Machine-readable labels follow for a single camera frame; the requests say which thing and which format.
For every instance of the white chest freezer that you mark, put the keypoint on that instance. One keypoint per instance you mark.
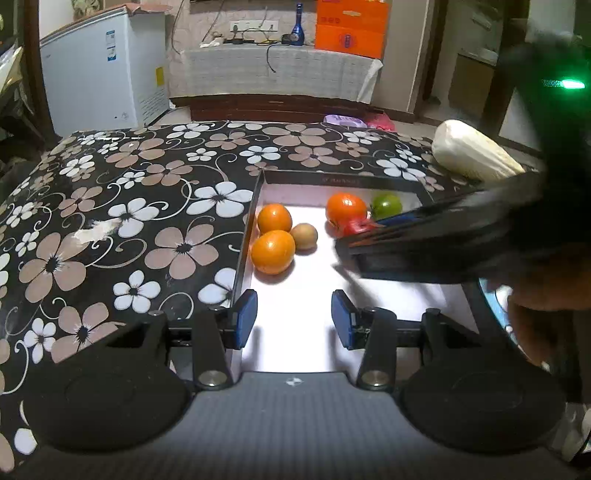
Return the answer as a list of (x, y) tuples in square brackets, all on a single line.
[(97, 74)]

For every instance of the large orange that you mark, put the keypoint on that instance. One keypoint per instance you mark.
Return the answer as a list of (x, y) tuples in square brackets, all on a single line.
[(346, 210)]

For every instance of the tan fruit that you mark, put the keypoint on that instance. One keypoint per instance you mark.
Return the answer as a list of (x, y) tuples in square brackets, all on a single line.
[(304, 235)]

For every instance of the black box with white inside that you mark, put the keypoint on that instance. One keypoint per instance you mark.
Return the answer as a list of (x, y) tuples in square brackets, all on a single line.
[(300, 300)]

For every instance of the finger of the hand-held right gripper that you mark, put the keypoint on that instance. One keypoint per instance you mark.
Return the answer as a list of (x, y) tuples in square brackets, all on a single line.
[(443, 203), (415, 258)]

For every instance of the red apple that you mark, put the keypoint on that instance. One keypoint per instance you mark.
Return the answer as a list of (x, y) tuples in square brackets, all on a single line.
[(358, 227)]

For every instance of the black power adapter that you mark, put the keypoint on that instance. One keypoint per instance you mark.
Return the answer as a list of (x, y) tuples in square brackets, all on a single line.
[(238, 41)]

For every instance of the wooden kitchen cabinet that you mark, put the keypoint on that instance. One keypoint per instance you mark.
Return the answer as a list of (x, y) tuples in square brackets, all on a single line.
[(473, 87)]

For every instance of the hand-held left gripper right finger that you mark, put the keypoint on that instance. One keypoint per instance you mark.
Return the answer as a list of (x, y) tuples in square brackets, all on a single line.
[(342, 318)]

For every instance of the white wall power strip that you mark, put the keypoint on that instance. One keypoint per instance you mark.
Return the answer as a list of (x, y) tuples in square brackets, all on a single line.
[(254, 26)]

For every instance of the napa cabbage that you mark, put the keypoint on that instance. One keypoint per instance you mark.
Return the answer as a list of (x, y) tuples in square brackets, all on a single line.
[(466, 147)]

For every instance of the blue flower-print plate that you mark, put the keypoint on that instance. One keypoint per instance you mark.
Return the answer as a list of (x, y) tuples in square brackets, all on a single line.
[(498, 309)]

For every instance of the dark wooden cabinet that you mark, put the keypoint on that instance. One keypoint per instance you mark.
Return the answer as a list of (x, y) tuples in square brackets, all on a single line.
[(277, 110)]

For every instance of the pink plastic item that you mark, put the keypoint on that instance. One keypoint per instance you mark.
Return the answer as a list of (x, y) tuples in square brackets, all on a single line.
[(381, 122)]

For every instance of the green fruit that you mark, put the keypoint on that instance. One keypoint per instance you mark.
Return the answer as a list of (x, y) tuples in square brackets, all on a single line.
[(386, 205)]

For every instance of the blue glass bottle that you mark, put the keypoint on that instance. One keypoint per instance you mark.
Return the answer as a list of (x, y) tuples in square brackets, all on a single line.
[(295, 34)]

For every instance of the white and black scooter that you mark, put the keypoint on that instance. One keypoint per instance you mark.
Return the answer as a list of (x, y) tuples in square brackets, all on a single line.
[(9, 64)]

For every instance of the black floral tablecloth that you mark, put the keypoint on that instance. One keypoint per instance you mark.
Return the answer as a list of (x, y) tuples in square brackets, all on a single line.
[(138, 184)]

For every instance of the oval yellow-orange citrus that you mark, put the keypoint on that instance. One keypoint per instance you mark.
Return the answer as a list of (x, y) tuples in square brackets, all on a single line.
[(273, 251)]

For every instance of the orange cardboard box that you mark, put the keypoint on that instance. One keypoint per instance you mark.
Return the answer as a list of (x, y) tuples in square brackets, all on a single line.
[(351, 27)]

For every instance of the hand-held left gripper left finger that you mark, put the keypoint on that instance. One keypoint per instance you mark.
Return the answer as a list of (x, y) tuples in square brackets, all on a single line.
[(247, 318)]

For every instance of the small orange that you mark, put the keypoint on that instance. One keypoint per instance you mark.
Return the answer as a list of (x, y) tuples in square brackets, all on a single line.
[(274, 218)]

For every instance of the white lace cloth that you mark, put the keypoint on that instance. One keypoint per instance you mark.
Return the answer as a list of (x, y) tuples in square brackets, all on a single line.
[(277, 74)]

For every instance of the white crumpled paper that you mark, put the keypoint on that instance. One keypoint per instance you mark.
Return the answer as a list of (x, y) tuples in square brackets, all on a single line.
[(210, 43)]

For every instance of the person's right hand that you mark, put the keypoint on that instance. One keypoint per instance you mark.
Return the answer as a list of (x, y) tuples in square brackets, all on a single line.
[(545, 300)]

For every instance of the brown cardboard sheet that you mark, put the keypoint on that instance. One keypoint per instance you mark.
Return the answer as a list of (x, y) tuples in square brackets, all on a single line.
[(145, 9)]

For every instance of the purple plastic toy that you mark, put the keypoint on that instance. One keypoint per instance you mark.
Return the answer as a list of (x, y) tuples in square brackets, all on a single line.
[(344, 120)]

